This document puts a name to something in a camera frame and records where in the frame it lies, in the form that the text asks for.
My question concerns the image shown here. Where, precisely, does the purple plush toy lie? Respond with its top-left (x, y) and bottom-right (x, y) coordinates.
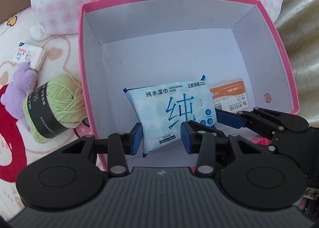
top-left (0, 63), bottom-right (38, 132)

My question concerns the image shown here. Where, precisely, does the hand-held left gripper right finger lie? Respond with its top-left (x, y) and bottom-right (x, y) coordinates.
top-left (181, 121), bottom-right (272, 177)

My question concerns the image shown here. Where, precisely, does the golden beige cloth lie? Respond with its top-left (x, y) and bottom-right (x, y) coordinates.
top-left (273, 0), bottom-right (319, 129)

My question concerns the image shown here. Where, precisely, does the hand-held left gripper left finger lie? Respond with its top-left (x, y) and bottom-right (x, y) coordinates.
top-left (53, 123), bottom-right (143, 177)

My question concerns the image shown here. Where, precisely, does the blue wet wipes pack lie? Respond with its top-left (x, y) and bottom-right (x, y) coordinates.
top-left (123, 74), bottom-right (217, 159)

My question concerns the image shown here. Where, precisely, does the bear printed blanket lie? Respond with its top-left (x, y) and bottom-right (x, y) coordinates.
top-left (0, 7), bottom-right (105, 221)

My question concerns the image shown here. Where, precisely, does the white wet tissue pack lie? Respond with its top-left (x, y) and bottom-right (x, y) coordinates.
top-left (10, 42), bottom-right (47, 71)

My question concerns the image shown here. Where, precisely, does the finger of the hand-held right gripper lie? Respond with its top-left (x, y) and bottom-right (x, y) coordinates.
top-left (215, 107), bottom-right (310, 142)
top-left (188, 121), bottom-right (231, 144)

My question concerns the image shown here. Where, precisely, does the pink cardboard box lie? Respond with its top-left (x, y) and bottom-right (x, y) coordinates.
top-left (78, 0), bottom-right (299, 171)

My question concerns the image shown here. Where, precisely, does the green yarn ball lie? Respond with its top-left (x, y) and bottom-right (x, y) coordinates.
top-left (22, 74), bottom-right (86, 144)

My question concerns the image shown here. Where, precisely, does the pink checked pillow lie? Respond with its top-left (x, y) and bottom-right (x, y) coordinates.
top-left (30, 0), bottom-right (291, 41)

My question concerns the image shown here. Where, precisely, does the orange white packet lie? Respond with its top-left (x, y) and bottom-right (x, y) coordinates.
top-left (209, 78), bottom-right (250, 112)

